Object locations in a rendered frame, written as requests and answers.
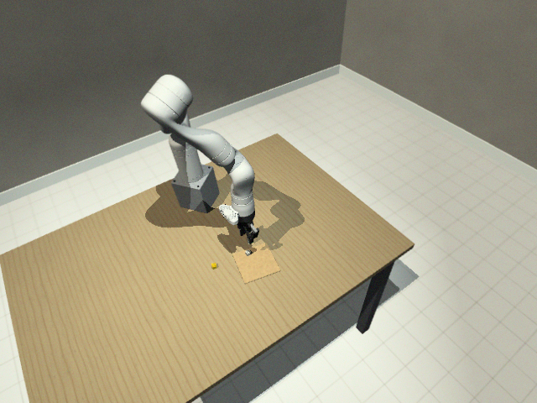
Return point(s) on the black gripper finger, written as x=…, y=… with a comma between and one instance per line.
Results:
x=254, y=232
x=241, y=231

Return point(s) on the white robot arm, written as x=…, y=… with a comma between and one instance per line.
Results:
x=165, y=103

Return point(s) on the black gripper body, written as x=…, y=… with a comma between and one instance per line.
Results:
x=247, y=220

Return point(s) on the tan square mat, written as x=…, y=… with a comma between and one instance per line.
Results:
x=258, y=264

